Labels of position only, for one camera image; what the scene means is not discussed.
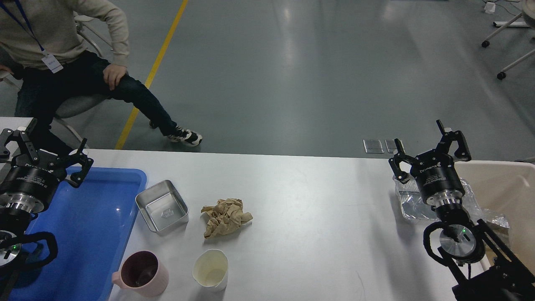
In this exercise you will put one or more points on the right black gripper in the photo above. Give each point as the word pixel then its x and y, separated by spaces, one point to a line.
pixel 436 177

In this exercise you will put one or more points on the blue plastic tray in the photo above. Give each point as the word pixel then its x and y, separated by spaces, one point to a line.
pixel 91 225

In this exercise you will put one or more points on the square metal tin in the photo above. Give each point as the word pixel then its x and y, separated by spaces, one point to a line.
pixel 163 208

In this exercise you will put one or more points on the beige plastic bin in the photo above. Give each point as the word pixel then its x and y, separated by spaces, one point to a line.
pixel 507 188

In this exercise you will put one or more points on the white paper cup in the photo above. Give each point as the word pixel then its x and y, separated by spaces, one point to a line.
pixel 211 270

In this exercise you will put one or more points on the left floor outlet plate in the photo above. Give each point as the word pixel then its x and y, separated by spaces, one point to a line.
pixel 373 146

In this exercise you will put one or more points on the white side table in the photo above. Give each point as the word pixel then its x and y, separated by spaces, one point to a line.
pixel 13 123

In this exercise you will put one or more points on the grey office chair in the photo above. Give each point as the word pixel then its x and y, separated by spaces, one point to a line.
pixel 78 104

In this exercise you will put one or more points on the right floor outlet plate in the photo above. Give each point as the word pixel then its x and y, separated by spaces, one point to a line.
pixel 392 145

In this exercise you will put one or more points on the floor outlet plate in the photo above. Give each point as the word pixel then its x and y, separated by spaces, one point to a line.
pixel 392 145
pixel 373 146

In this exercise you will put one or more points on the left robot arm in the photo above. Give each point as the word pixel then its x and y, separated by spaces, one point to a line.
pixel 22 252

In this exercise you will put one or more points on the seated person beige sweater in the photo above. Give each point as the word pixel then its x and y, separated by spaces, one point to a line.
pixel 41 36

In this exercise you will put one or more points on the pink mug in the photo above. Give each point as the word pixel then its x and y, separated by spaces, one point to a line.
pixel 144 273

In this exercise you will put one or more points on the crumpled brown paper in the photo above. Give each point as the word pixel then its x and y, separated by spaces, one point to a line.
pixel 225 217

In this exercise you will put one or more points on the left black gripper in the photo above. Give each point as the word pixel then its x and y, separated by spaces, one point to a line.
pixel 29 179

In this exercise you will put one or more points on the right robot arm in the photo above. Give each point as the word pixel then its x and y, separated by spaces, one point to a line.
pixel 481 263

